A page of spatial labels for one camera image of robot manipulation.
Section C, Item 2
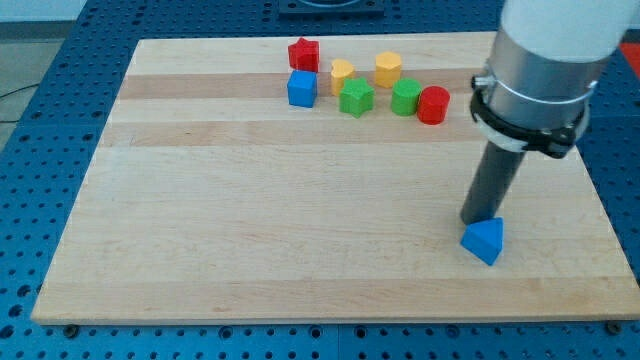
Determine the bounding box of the blue cube block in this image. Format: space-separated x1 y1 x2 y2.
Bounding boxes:
287 70 317 108

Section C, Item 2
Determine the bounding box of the red star block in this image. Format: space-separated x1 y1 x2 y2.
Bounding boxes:
287 37 320 72

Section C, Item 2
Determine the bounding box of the yellow hexagon block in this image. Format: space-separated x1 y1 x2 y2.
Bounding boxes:
374 51 402 88

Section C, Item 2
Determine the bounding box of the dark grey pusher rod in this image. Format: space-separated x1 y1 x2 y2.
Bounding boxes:
460 142 525 225

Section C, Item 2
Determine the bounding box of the green cylinder block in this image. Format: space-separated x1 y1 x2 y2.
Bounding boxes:
391 78 422 116

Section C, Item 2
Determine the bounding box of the wooden board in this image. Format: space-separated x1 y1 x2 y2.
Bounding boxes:
31 32 639 325

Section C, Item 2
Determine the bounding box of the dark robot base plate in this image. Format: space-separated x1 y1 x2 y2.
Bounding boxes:
278 0 385 18

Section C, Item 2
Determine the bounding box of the green star block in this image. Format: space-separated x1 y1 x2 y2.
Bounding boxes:
339 77 375 118

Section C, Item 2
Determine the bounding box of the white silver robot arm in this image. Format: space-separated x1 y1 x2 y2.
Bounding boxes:
470 0 639 158

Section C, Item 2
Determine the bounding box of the blue triangle block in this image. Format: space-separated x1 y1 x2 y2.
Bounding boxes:
460 217 504 266

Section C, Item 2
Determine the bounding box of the yellow heart block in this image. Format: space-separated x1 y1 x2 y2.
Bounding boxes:
330 59 355 96

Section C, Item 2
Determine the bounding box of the red cylinder block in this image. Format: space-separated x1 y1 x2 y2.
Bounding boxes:
416 86 451 125

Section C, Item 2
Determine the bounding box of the black cable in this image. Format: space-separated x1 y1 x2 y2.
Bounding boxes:
0 82 40 125

